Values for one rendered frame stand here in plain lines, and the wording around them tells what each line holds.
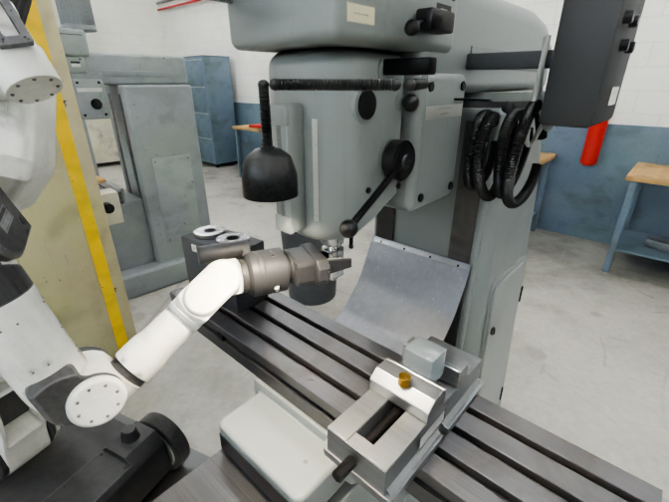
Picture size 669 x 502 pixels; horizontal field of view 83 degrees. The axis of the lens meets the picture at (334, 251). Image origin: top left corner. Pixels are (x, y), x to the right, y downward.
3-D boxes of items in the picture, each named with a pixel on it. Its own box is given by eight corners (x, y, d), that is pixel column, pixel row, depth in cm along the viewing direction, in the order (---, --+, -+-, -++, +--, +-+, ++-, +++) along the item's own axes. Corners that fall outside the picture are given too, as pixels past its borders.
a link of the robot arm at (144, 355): (201, 342, 66) (110, 439, 59) (181, 323, 74) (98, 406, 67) (158, 305, 60) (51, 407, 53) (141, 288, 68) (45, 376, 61)
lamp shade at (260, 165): (235, 201, 47) (230, 150, 45) (252, 186, 54) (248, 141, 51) (293, 203, 47) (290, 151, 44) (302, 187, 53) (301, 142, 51)
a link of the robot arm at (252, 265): (272, 293, 70) (208, 306, 66) (261, 296, 80) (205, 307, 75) (260, 233, 71) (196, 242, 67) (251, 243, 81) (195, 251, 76)
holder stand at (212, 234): (238, 315, 106) (230, 250, 98) (189, 292, 118) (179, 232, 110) (269, 297, 115) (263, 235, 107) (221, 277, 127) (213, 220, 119)
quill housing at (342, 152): (341, 256, 65) (343, 44, 52) (265, 228, 77) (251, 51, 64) (402, 227, 78) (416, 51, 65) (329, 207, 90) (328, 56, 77)
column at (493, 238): (444, 546, 142) (534, 94, 78) (349, 469, 170) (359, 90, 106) (495, 456, 176) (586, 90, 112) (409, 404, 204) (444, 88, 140)
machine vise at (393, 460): (389, 510, 58) (394, 460, 54) (320, 451, 67) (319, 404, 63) (484, 386, 81) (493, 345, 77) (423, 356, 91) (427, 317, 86)
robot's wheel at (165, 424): (140, 456, 131) (127, 413, 123) (152, 444, 135) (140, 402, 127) (183, 480, 124) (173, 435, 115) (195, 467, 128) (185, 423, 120)
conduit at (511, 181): (506, 220, 71) (530, 101, 62) (428, 203, 81) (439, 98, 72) (537, 199, 83) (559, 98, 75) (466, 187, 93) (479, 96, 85)
